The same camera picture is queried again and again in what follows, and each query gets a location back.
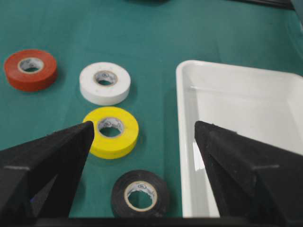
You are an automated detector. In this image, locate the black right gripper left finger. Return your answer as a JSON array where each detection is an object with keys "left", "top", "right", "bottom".
[{"left": 0, "top": 121, "right": 94, "bottom": 222}]

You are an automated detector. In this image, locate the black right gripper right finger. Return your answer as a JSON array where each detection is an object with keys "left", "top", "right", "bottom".
[{"left": 195, "top": 121, "right": 303, "bottom": 222}]

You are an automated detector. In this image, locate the orange tape roll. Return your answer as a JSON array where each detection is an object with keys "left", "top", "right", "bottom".
[{"left": 4, "top": 49, "right": 57, "bottom": 92}]

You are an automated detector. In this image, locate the yellow tape roll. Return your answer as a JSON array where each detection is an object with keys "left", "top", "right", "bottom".
[{"left": 83, "top": 106, "right": 139, "bottom": 159}]

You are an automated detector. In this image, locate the white plastic tray case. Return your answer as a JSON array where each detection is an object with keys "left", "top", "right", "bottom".
[{"left": 176, "top": 60, "right": 303, "bottom": 218}]

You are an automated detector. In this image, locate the black tape roll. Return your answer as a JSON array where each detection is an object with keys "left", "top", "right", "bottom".
[{"left": 111, "top": 170, "right": 170, "bottom": 218}]

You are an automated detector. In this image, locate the white tape roll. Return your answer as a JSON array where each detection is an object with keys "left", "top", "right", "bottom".
[{"left": 79, "top": 62, "right": 131, "bottom": 105}]

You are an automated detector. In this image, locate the blue tape roll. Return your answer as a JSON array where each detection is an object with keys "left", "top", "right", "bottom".
[{"left": 132, "top": 0, "right": 169, "bottom": 4}]

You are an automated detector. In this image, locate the green table cloth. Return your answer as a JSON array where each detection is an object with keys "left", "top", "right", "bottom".
[{"left": 0, "top": 0, "right": 303, "bottom": 218}]

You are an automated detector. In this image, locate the black aluminium frame rail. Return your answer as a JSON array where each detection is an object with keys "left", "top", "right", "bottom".
[{"left": 235, "top": 0, "right": 295, "bottom": 10}]

